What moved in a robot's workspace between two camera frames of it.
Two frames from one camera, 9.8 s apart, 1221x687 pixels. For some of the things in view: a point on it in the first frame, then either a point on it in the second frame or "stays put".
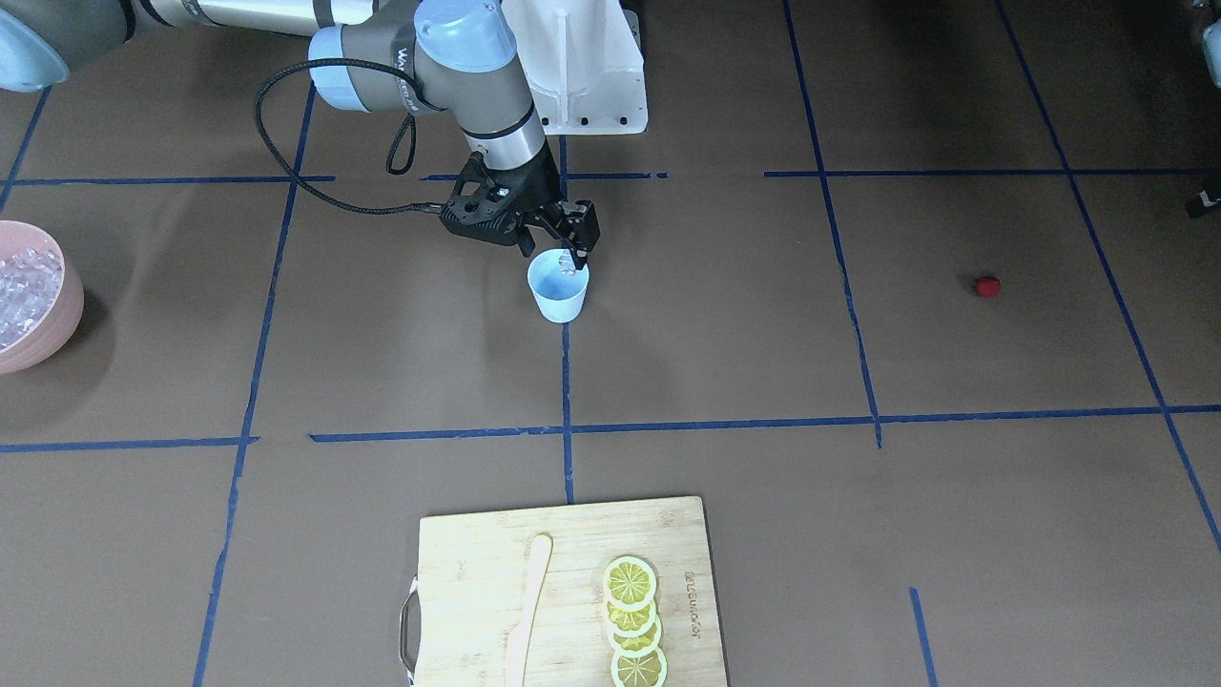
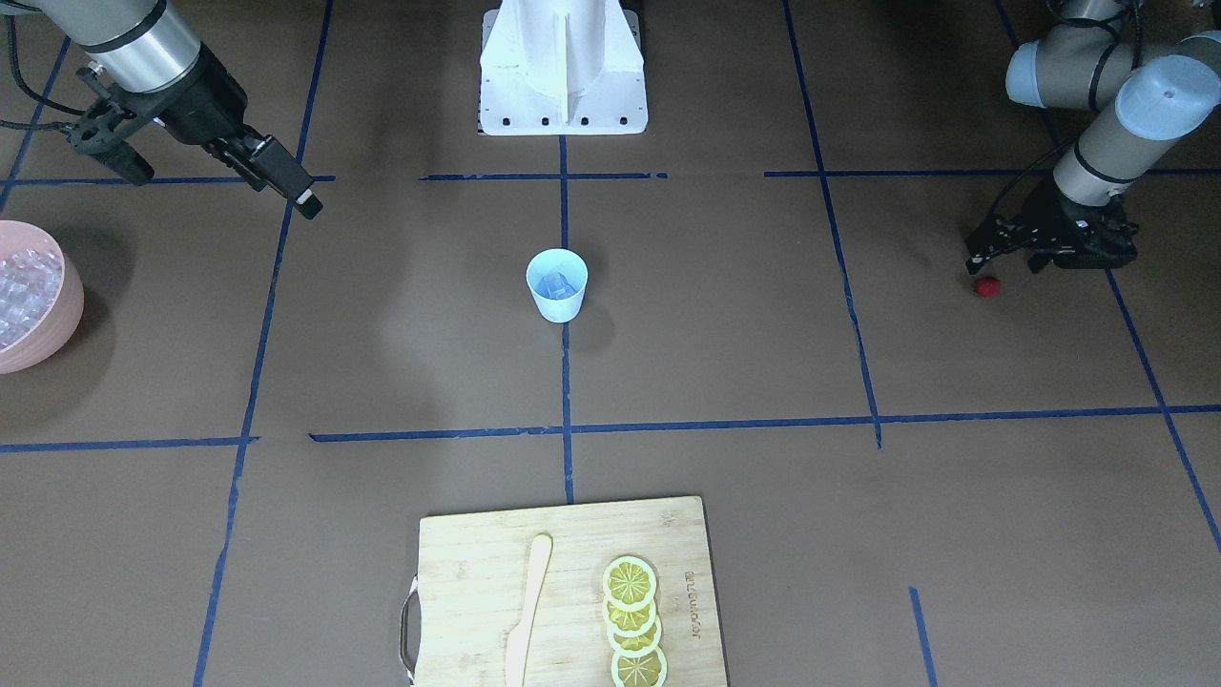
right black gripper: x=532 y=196 to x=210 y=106
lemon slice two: x=630 y=623 stays put
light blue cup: x=559 y=297 stays put
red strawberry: x=988 y=286 stays put
